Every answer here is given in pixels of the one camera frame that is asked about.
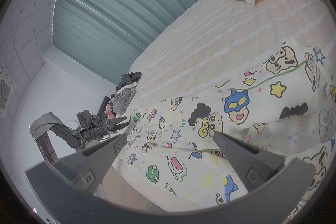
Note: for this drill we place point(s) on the black garment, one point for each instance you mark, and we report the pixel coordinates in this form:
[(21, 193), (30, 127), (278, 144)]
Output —
[(128, 78)]

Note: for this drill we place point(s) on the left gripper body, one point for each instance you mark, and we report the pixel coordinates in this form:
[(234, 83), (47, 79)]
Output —
[(101, 127)]

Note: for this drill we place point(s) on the bed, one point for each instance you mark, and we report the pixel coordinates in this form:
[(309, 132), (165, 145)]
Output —
[(223, 34)]

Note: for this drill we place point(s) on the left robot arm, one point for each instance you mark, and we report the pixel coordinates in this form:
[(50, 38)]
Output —
[(47, 128)]

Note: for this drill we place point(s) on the pink garment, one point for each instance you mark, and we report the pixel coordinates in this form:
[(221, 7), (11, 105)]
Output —
[(109, 111)]

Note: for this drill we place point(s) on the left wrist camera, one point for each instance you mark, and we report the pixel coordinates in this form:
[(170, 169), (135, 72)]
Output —
[(84, 117)]

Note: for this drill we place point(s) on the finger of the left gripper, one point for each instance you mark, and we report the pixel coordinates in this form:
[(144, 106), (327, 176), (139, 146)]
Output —
[(116, 121), (119, 127)]

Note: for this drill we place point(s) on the white ceiling air vent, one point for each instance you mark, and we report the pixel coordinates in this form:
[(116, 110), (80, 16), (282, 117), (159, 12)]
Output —
[(5, 91)]

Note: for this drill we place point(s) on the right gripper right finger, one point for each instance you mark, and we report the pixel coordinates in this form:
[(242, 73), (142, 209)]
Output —
[(245, 162)]

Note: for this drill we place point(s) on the white printed pyjama top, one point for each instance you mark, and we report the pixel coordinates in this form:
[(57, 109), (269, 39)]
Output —
[(223, 118)]

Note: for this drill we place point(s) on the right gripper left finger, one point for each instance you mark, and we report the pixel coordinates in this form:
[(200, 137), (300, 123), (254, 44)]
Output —
[(99, 161)]

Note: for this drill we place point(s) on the grey garment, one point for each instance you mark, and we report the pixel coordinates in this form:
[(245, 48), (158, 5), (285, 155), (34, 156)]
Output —
[(123, 102)]

